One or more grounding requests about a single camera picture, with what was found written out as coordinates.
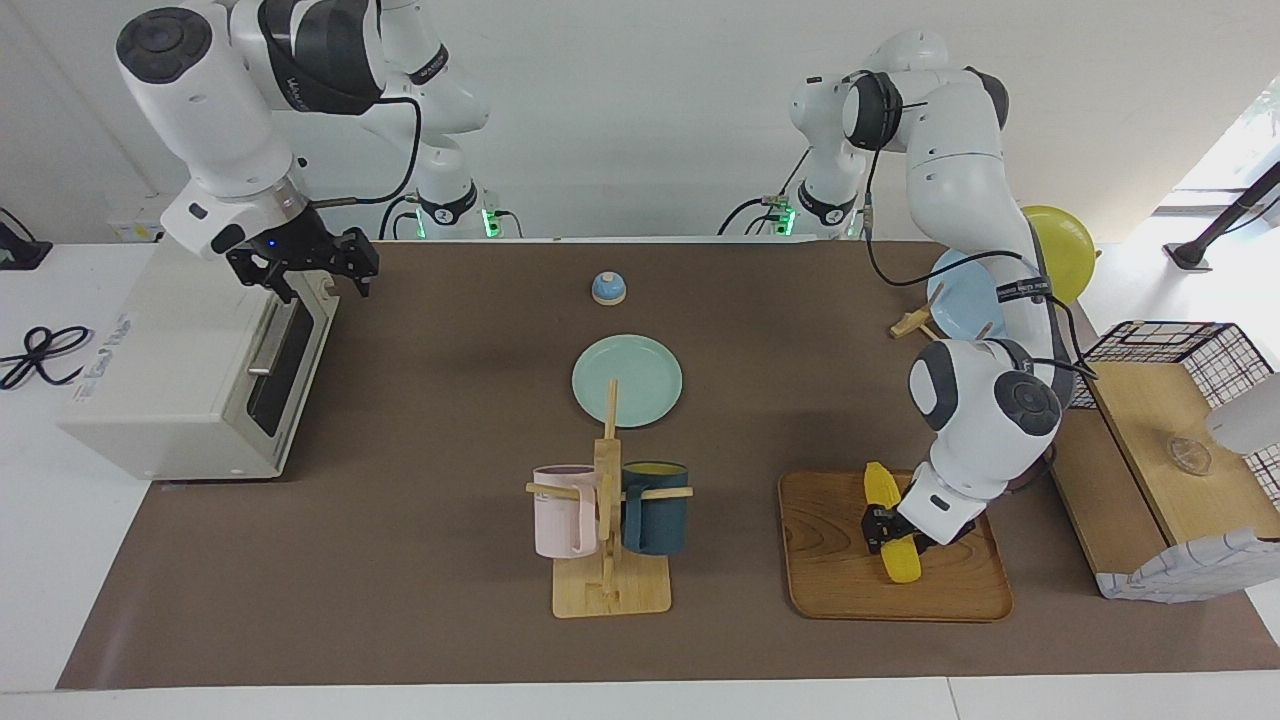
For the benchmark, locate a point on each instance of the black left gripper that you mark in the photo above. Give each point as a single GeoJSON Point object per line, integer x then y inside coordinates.
{"type": "Point", "coordinates": [897, 530]}

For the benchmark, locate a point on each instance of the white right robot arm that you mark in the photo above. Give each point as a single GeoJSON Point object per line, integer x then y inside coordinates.
{"type": "Point", "coordinates": [210, 120]}

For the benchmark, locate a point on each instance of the black desk device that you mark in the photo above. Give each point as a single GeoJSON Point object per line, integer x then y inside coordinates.
{"type": "Point", "coordinates": [20, 255]}

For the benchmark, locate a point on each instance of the light blue plate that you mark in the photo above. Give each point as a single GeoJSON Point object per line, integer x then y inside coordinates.
{"type": "Point", "coordinates": [960, 300]}

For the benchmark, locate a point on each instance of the glass window oven door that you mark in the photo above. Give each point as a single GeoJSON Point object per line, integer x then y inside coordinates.
{"type": "Point", "coordinates": [285, 380]}

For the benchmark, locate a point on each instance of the small blue call bell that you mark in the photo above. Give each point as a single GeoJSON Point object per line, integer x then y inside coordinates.
{"type": "Point", "coordinates": [609, 290]}

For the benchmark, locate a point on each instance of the brown wooden tray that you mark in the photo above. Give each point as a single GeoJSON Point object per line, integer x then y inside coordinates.
{"type": "Point", "coordinates": [830, 570]}

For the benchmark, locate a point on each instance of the brown table mat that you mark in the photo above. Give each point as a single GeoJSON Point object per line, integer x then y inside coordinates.
{"type": "Point", "coordinates": [400, 550]}

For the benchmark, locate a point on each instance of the wooden plate rack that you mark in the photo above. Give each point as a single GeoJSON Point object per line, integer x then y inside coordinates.
{"type": "Point", "coordinates": [910, 325]}

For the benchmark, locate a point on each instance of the light green plate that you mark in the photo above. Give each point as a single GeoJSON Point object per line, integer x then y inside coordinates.
{"type": "Point", "coordinates": [640, 380]}

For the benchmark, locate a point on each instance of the pink mug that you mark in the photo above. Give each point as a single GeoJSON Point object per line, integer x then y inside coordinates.
{"type": "Point", "coordinates": [560, 520]}

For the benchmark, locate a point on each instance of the white rounded cylinder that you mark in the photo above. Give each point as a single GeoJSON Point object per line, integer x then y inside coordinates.
{"type": "Point", "coordinates": [1250, 420]}

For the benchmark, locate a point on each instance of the dark blue mug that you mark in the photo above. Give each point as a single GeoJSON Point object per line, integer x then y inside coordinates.
{"type": "Point", "coordinates": [655, 525]}

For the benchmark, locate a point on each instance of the white power strip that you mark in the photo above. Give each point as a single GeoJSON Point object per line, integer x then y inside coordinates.
{"type": "Point", "coordinates": [135, 228]}

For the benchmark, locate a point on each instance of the wooden mug rack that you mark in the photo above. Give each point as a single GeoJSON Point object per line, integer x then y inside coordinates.
{"type": "Point", "coordinates": [610, 595]}

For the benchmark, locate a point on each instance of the yellow corn cob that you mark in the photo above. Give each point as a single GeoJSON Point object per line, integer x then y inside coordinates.
{"type": "Point", "coordinates": [880, 485]}

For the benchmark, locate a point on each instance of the yellow plate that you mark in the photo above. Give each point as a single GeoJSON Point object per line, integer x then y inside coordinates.
{"type": "Point", "coordinates": [1060, 250]}

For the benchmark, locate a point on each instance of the wooden shelf boards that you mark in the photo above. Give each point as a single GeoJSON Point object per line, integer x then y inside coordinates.
{"type": "Point", "coordinates": [1150, 420]}

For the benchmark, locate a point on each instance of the cream white toaster oven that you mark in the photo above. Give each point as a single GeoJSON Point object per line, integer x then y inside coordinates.
{"type": "Point", "coordinates": [150, 350]}

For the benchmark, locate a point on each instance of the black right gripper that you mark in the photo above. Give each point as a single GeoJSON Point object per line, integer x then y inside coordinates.
{"type": "Point", "coordinates": [300, 248]}

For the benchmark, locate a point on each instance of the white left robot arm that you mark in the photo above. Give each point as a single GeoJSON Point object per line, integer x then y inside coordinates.
{"type": "Point", "coordinates": [960, 170]}

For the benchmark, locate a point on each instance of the black floor stand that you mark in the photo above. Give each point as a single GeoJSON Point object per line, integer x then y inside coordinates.
{"type": "Point", "coordinates": [1188, 257]}

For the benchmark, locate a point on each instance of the small clear glass dish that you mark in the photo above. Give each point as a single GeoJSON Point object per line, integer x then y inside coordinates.
{"type": "Point", "coordinates": [1188, 457]}

